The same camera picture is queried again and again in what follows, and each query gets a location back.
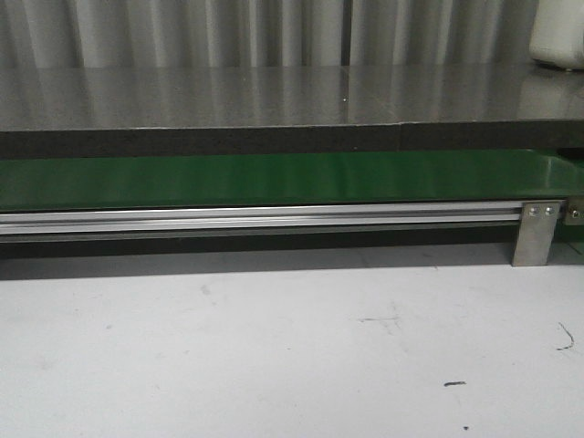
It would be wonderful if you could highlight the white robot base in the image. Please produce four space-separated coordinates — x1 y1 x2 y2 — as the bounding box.
529 0 583 70

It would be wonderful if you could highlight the aluminium conveyor side rail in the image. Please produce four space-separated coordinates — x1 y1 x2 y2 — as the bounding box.
1 201 523 236

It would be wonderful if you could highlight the steel conveyor support bracket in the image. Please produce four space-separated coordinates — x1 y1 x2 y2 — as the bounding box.
511 201 561 267

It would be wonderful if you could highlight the dark raised platform slab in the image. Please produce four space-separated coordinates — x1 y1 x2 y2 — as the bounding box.
1 63 583 160

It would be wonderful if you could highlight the green conveyor belt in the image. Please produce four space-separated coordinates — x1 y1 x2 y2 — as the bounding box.
1 150 583 212

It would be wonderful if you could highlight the steel conveyor end plate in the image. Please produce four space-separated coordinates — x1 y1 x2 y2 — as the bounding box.
564 196 584 226

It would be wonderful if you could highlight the grey pleated curtain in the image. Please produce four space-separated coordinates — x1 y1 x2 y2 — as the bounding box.
1 1 537 68

